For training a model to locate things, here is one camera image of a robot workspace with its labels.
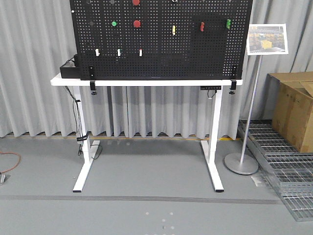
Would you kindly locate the lower red mushroom button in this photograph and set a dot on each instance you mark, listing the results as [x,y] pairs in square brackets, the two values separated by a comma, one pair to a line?
[137,24]

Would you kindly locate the red mushroom button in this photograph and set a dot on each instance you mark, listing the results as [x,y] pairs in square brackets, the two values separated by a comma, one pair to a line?
[136,2]
[137,24]

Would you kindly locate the upper red mushroom button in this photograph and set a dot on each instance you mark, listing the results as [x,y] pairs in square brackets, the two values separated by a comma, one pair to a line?
[136,2]

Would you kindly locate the desk height control panel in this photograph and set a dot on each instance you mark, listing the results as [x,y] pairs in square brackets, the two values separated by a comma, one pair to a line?
[210,88]

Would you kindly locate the white standing desk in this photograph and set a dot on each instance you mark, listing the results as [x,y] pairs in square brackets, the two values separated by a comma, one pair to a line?
[89,148]

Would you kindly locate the left black table clamp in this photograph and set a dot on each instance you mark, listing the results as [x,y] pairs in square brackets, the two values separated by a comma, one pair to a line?
[92,76]

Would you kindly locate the black table clamp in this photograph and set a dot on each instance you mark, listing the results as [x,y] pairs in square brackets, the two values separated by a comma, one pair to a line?
[92,76]
[233,80]

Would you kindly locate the right black table clamp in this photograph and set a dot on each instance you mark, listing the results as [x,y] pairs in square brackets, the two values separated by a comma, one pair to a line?
[233,80]

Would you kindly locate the black perforated pegboard panel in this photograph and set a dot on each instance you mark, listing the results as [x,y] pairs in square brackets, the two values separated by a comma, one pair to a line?
[189,55]

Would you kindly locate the black box on desk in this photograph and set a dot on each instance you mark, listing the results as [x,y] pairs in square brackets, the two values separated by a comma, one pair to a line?
[71,68]

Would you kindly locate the cardboard box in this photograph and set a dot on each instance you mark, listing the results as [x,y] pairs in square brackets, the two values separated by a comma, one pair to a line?
[293,114]

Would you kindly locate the silver sign stand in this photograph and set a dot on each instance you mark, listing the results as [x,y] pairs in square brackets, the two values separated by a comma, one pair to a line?
[262,39]

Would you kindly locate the metal floor grating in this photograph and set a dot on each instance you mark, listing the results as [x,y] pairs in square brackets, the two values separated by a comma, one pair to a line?
[289,172]

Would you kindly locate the grey curtain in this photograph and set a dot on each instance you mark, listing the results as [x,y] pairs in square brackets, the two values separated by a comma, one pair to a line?
[36,38]

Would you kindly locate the yellow toggle switch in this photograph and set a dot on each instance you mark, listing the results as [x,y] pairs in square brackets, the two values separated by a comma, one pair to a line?
[173,30]

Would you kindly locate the green toggle switch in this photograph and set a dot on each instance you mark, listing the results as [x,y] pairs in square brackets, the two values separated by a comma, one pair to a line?
[228,23]

